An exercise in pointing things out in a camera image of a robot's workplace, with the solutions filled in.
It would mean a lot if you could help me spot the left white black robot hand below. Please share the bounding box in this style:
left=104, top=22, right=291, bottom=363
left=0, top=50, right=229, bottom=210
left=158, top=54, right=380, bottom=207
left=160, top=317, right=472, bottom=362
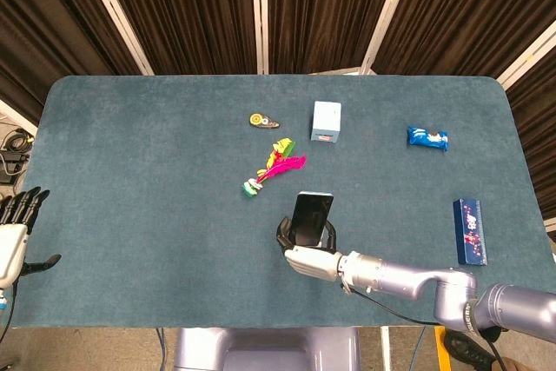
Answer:
left=0, top=187, right=63, bottom=290

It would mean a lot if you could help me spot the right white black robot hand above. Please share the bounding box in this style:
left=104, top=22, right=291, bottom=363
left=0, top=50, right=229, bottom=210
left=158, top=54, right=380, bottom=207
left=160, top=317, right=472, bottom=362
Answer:
left=275, top=214, right=348, bottom=282

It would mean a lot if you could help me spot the black smartphone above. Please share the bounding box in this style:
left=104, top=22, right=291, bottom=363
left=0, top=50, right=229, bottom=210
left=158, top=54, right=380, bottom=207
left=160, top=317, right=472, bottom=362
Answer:
left=289, top=191, right=335, bottom=248

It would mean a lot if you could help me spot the purple grey robot torso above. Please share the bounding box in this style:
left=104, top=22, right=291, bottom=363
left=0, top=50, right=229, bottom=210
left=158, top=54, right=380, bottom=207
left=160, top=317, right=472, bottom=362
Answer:
left=173, top=326, right=362, bottom=371

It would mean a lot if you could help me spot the colourful feather shuttlecock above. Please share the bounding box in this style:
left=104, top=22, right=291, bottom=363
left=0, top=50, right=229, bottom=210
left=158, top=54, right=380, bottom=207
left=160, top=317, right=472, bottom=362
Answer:
left=241, top=137, right=308, bottom=198

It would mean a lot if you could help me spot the light blue small box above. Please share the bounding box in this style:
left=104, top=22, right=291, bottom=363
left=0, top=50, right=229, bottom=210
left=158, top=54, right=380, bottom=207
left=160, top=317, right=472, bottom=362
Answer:
left=309, top=100, right=342, bottom=144

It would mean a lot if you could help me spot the teal table mat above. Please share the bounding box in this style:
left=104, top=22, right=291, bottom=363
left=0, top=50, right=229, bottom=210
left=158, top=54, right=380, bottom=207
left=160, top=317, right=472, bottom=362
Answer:
left=5, top=74, right=551, bottom=329

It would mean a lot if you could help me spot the yellow floor tape strip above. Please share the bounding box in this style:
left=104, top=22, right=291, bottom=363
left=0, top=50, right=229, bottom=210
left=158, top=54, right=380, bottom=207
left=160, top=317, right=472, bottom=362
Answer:
left=434, top=326, right=453, bottom=371

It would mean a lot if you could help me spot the dark blue long box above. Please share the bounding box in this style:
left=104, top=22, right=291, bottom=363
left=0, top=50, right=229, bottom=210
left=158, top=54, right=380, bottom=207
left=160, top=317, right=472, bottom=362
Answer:
left=452, top=198, right=489, bottom=267

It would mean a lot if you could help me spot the blue cookie snack packet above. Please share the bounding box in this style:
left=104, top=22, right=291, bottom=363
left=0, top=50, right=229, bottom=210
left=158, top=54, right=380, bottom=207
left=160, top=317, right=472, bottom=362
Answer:
left=406, top=125, right=450, bottom=152

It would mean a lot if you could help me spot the black shoe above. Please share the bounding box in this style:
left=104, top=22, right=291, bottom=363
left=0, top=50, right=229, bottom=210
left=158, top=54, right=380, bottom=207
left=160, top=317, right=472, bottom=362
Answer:
left=443, top=330, right=497, bottom=371

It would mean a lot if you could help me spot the dark folding screen panel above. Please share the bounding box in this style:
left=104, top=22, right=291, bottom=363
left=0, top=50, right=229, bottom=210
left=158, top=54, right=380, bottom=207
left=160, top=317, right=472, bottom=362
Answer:
left=0, top=0, right=147, bottom=125
left=362, top=0, right=556, bottom=77
left=260, top=0, right=410, bottom=75
left=94, top=0, right=265, bottom=76

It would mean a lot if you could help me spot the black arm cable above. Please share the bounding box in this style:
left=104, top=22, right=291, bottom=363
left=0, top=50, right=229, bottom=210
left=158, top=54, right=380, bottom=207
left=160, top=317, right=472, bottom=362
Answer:
left=341, top=282, right=510, bottom=371

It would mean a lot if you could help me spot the black cables and adapter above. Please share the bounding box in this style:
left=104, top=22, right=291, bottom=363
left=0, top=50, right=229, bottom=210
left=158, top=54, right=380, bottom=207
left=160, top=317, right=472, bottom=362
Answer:
left=0, top=125, right=35, bottom=186

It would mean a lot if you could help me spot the grey floor cable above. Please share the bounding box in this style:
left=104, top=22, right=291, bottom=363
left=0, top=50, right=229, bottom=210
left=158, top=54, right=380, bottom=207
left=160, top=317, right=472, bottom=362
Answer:
left=410, top=326, right=430, bottom=371

